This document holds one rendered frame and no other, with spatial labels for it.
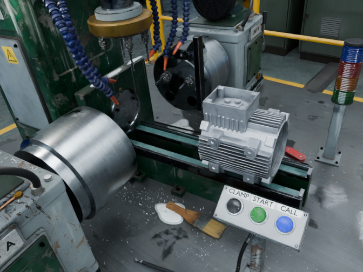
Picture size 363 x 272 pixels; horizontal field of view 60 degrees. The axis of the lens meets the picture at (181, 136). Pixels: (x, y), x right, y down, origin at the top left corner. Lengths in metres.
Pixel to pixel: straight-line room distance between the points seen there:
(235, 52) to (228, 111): 0.52
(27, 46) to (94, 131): 0.35
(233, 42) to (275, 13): 2.84
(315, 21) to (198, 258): 3.37
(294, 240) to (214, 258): 0.32
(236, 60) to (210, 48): 0.15
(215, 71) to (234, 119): 0.38
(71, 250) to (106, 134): 0.27
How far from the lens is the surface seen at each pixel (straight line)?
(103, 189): 0.77
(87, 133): 0.77
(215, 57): 1.18
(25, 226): 0.64
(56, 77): 1.04
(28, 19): 0.98
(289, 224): 0.62
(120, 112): 1.08
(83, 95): 0.96
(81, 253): 0.79
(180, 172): 1.00
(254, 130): 0.82
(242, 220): 0.64
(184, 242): 0.93
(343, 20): 3.85
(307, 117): 1.43
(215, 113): 0.82
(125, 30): 0.87
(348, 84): 1.05
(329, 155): 1.21
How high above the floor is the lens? 1.55
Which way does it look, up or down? 35 degrees down
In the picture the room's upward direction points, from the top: 6 degrees counter-clockwise
